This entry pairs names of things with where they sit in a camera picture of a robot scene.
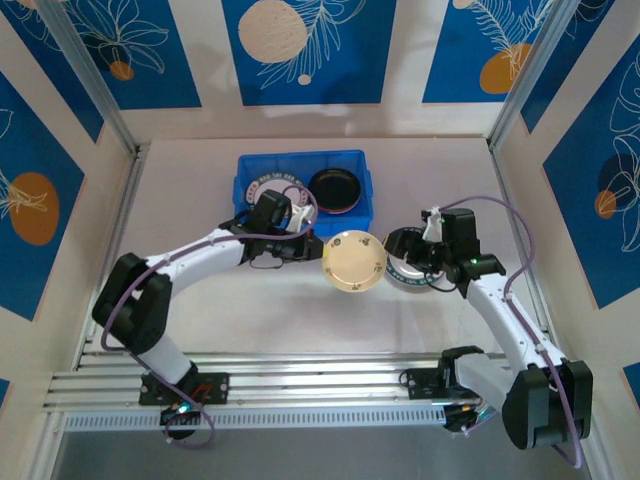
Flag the white slotted cable duct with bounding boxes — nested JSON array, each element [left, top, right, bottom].
[[62, 405, 449, 432]]

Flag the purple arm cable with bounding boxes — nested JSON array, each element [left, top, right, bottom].
[[437, 194, 586, 470], [101, 185, 320, 450]]

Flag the black glossy plate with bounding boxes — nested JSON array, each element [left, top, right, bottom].
[[307, 167, 363, 214]]

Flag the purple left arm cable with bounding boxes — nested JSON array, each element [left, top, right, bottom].
[[101, 185, 320, 450]]

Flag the cream plate black calligraphy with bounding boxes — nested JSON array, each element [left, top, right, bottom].
[[322, 229, 389, 292]]

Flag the blue plastic bin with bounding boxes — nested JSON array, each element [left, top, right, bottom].
[[232, 148, 376, 236]]

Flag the aluminium rail frame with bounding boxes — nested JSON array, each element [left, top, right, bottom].
[[42, 352, 599, 416]]

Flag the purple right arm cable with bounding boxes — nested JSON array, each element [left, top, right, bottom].
[[437, 194, 586, 470]]

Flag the aluminium corner post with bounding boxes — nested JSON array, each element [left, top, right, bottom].
[[37, 0, 141, 159], [487, 0, 581, 151]]

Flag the green rim plate red characters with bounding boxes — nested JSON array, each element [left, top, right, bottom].
[[382, 227, 439, 292], [245, 171, 307, 211]]

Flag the aluminium side rail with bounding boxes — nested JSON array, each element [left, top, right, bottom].
[[489, 139, 562, 357], [72, 144, 146, 371]]

